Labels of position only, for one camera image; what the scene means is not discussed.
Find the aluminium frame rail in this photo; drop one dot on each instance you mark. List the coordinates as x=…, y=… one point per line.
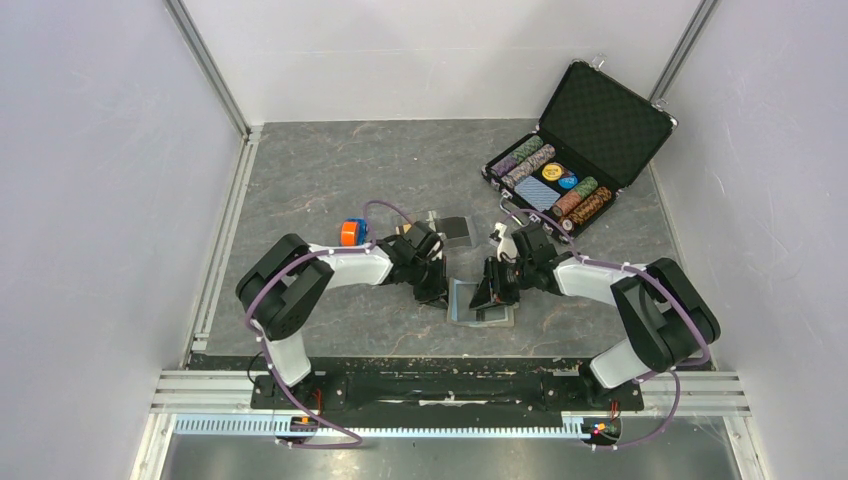
x=193, y=132

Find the green poker chip row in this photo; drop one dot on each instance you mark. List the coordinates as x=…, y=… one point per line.
x=527, y=148

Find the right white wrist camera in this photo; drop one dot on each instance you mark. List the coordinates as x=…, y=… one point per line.
x=505, y=247

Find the blue dealer chip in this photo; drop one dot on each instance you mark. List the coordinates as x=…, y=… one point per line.
x=568, y=182

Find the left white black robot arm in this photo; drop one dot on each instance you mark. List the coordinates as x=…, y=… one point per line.
x=282, y=289

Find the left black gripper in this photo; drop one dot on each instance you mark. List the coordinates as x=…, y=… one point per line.
x=436, y=295

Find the orange blue small object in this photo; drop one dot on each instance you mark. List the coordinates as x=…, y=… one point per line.
x=353, y=232

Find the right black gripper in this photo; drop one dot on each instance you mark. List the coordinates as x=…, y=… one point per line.
x=491, y=289

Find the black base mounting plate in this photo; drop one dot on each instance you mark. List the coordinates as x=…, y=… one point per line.
x=455, y=392

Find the purple poker chip row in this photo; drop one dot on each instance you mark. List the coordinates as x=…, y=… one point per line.
x=509, y=171

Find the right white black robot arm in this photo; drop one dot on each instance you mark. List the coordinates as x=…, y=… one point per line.
x=665, y=319

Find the yellow dealer chip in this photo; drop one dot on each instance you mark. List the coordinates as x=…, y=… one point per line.
x=552, y=171

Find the black poker chip case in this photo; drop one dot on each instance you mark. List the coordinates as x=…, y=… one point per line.
x=603, y=132

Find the blue playing card deck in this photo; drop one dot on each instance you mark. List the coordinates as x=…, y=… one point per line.
x=536, y=193

